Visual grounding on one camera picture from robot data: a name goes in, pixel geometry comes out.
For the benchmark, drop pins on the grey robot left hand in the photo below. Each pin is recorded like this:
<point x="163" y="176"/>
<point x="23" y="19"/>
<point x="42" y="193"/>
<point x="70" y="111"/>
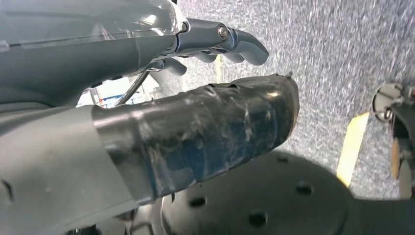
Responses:
<point x="81" y="42"/>

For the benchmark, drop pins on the black round robot joint housing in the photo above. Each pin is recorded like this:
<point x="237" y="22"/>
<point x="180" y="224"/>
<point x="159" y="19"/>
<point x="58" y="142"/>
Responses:
<point x="275" y="201"/>

